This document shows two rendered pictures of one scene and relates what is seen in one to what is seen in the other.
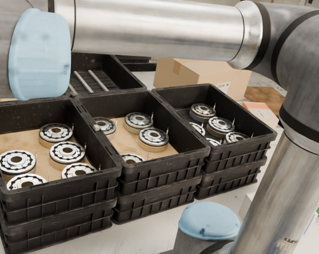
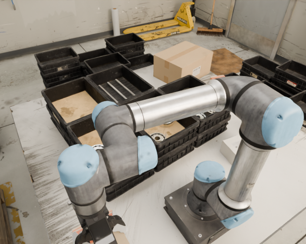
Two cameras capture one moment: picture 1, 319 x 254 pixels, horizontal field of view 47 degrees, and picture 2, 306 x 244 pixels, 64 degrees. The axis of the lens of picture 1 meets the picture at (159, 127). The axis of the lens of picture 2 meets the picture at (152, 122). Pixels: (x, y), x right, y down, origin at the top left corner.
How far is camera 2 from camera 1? 29 cm
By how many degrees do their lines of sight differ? 10
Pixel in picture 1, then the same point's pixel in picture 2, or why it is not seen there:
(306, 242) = not seen: hidden behind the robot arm
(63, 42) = (154, 152)
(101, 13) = (154, 114)
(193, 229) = (203, 178)
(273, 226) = (243, 179)
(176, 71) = (167, 67)
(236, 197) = (216, 141)
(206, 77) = (186, 68)
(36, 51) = (147, 160)
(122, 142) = not seen: hidden behind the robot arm
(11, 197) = not seen: hidden behind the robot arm
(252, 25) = (220, 95)
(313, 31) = (250, 98)
